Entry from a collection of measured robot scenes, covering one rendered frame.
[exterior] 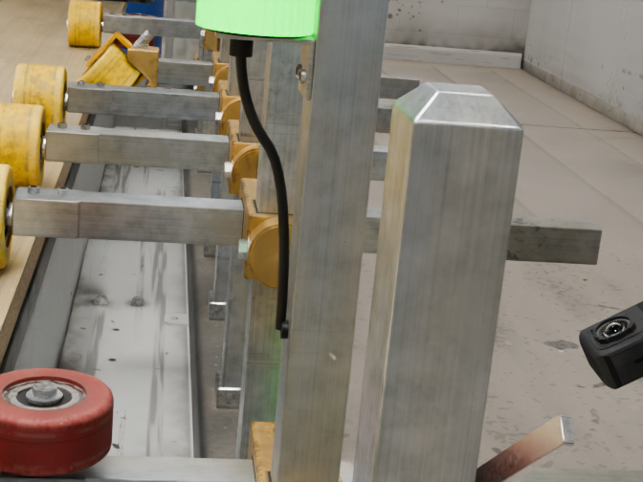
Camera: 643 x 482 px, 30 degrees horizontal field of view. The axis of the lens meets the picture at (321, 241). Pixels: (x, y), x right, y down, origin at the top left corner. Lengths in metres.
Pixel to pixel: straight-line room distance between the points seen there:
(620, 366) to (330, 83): 0.25
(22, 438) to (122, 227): 0.28
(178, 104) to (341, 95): 0.81
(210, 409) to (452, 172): 0.85
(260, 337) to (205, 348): 0.44
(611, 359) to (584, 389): 2.54
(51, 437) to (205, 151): 0.54
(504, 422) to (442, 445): 2.60
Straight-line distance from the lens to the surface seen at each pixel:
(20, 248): 1.01
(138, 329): 1.62
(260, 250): 0.86
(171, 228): 0.93
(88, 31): 2.14
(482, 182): 0.37
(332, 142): 0.62
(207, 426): 1.17
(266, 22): 0.59
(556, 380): 3.31
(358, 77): 0.61
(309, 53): 0.61
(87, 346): 1.56
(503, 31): 9.60
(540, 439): 0.55
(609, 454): 2.93
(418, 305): 0.38
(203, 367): 1.30
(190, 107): 1.42
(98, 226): 0.93
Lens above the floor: 1.20
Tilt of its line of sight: 16 degrees down
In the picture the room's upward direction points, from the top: 5 degrees clockwise
